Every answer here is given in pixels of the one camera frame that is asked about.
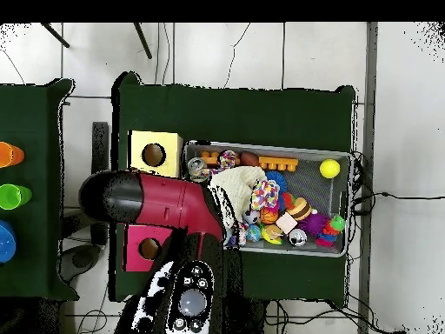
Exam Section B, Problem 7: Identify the grey round stand foot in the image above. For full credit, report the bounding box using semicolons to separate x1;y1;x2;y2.
58;244;102;284

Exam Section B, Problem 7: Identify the dark green table cloth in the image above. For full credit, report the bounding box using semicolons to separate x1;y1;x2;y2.
109;70;356;303
0;77;80;302

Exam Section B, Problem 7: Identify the cream waffle cloth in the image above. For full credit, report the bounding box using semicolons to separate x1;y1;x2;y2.
209;165;268;229

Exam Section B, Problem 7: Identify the blue plastic cup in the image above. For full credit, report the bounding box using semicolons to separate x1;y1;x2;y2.
0;219;17;264

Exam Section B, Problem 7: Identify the black power cable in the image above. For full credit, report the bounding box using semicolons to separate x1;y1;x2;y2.
350;190;445;202

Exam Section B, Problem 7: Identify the yellow ball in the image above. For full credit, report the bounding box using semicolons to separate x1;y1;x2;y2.
319;158;342;179

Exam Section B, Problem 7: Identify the purple spiky ball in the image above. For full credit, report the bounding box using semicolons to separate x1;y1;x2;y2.
297;212;329;237

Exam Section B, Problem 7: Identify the orange toy block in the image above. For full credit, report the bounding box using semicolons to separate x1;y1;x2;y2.
258;156;300;173

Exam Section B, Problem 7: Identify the black tripod leg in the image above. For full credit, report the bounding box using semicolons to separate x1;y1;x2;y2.
133;22;153;60
40;22;70;49

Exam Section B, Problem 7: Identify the orange toy basketball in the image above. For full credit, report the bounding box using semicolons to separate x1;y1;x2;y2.
259;207;280;224

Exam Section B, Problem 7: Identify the crushed metal can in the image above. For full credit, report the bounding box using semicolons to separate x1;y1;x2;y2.
187;157;211;184

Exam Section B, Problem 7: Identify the green plastic cup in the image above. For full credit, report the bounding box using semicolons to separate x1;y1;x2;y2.
0;183;33;210

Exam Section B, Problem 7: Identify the shallow silver mesh bin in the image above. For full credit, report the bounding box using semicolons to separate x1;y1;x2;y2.
182;140;352;258

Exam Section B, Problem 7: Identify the orange plastic cup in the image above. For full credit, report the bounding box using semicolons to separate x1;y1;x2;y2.
0;141;25;169

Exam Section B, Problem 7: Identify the tan brown toy burger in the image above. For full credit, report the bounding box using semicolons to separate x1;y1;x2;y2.
286;197;313;222

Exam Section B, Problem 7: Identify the wooden box with three holes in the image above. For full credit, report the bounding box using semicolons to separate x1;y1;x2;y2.
123;130;184;273

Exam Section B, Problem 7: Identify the plain wooden cube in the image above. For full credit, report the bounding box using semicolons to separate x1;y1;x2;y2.
275;212;299;235

